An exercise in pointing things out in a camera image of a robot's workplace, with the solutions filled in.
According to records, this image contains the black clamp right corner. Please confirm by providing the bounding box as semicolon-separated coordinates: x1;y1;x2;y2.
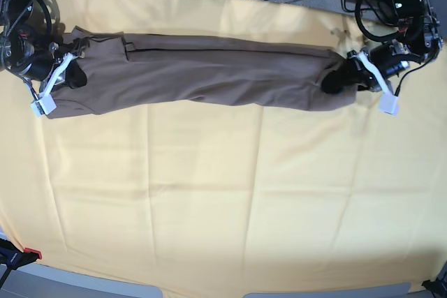
422;278;447;298

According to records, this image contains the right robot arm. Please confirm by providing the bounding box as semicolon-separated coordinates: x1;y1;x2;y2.
1;0;89;96

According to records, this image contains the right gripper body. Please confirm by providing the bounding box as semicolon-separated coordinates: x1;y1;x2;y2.
24;42;84;91

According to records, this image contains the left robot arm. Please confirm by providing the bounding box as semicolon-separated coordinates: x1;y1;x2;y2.
321;0;444;96

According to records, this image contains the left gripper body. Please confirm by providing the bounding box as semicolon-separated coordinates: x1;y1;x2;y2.
347;43;410;92

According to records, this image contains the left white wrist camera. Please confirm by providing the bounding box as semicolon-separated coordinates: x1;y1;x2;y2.
356;52;399;116

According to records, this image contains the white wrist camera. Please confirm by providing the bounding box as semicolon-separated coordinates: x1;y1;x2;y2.
31;53;75;117
356;52;399;116

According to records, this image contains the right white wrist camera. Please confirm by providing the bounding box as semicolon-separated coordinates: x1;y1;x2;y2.
31;53;75;117

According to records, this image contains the yellow table cloth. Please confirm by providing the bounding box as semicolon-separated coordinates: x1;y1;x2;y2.
0;0;447;294

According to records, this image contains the red and blue clamp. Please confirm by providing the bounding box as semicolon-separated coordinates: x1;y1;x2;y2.
0;239;42;270

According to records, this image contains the brown T-shirt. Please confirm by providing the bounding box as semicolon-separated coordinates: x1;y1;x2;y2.
50;28;357;119

